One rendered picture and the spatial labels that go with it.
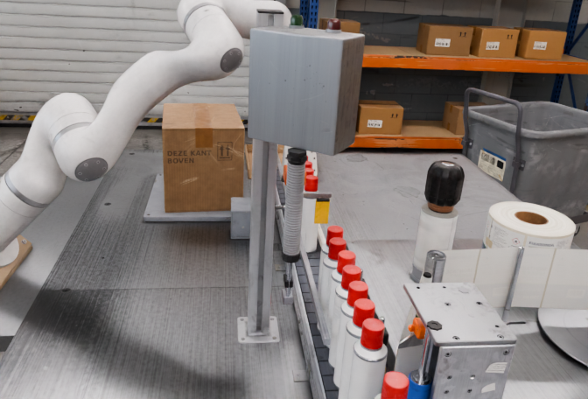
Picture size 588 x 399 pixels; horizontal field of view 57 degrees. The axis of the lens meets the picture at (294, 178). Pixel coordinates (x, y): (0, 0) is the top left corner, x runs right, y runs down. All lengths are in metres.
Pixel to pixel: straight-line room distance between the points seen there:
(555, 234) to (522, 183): 2.02
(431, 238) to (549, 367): 0.35
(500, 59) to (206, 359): 4.45
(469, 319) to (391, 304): 0.49
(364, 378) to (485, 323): 0.20
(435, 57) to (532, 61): 0.91
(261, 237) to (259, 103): 0.29
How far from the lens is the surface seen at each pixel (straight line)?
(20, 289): 1.45
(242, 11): 1.28
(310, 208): 1.36
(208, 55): 1.17
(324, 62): 0.86
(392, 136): 5.04
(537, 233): 1.39
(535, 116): 4.13
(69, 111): 1.32
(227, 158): 1.64
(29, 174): 1.35
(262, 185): 1.04
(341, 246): 1.04
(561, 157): 3.54
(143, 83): 1.24
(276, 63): 0.90
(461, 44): 5.15
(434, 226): 1.28
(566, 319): 1.35
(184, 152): 1.63
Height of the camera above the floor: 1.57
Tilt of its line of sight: 21 degrees down
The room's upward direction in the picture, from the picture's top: 3 degrees clockwise
